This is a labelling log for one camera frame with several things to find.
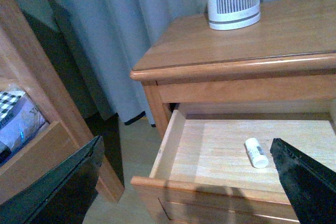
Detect grey curtain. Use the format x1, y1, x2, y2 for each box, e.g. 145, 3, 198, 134
0, 0, 336, 126

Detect white medicine bottle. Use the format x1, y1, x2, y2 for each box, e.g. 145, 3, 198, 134
245, 138, 269, 169

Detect checkered black white cloth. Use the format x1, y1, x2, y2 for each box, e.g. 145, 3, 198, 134
1, 90, 26, 120

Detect wooden bed frame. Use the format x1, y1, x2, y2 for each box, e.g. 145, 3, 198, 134
0, 0, 125, 205

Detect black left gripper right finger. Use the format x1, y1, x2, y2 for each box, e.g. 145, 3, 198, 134
270, 138, 335, 223

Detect wooden drawer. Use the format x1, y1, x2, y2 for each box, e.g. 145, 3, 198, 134
131, 101, 335, 223

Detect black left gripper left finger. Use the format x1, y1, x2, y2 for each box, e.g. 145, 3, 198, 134
1, 136, 104, 223

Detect wooden nightstand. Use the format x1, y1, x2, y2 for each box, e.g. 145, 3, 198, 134
130, 0, 335, 135

